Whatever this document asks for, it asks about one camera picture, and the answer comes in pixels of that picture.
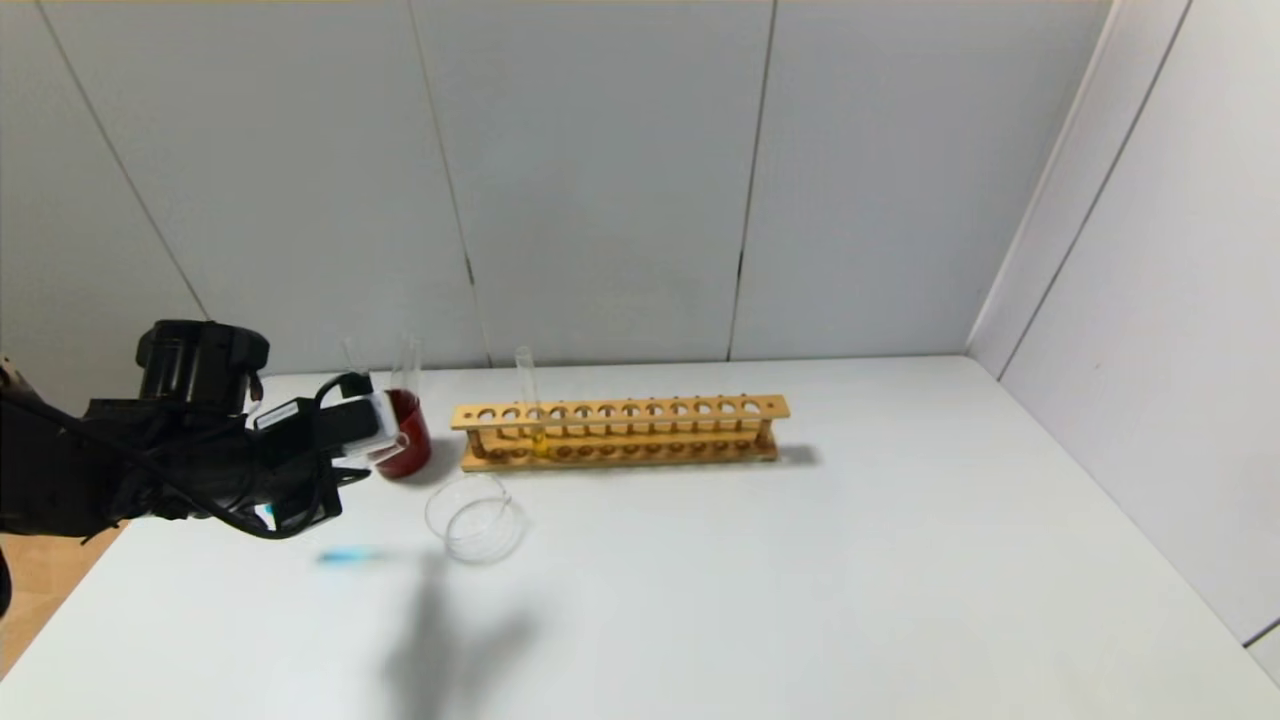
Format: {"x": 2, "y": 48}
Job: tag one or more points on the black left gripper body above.
{"x": 300, "y": 500}

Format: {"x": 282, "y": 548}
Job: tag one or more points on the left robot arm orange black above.
{"x": 60, "y": 480}

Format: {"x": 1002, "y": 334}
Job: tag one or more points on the blue pigment glass test tube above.
{"x": 350, "y": 556}

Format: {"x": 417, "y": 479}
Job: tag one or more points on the clear glass dish with spout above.
{"x": 500, "y": 525}

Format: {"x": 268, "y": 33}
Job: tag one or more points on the empty glass test tube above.
{"x": 355, "y": 360}
{"x": 409, "y": 362}

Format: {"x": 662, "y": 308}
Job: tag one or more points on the wooden test tube rack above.
{"x": 620, "y": 411}

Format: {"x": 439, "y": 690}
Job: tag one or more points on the yellow pigment glass test tube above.
{"x": 539, "y": 441}

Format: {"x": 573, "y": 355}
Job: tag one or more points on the dark red cup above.
{"x": 412, "y": 452}

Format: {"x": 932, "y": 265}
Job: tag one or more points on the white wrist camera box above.
{"x": 385, "y": 430}

